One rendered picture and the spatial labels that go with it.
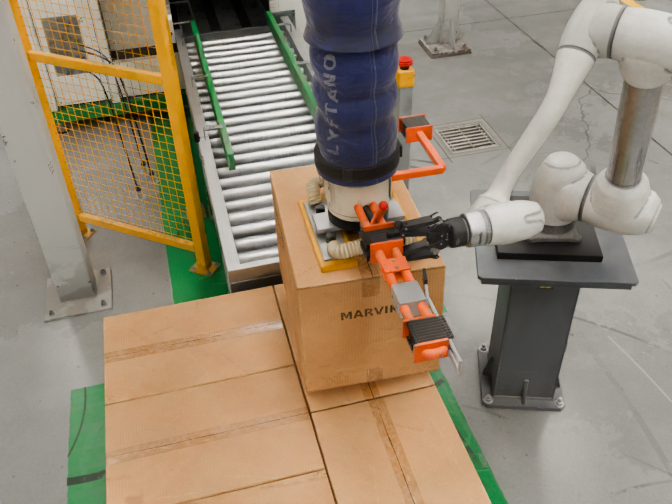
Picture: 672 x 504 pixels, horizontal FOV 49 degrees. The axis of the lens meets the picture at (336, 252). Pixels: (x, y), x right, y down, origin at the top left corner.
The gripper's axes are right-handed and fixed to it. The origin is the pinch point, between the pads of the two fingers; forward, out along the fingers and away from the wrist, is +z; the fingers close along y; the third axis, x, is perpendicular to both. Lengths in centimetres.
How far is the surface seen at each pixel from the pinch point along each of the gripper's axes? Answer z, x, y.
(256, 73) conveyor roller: -2, 243, 65
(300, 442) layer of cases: 26, -5, 63
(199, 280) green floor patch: 49, 139, 117
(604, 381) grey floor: -103, 31, 118
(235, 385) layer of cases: 42, 21, 62
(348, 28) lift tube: 3, 18, -49
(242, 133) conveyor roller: 16, 180, 65
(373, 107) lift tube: -2.0, 16.9, -28.7
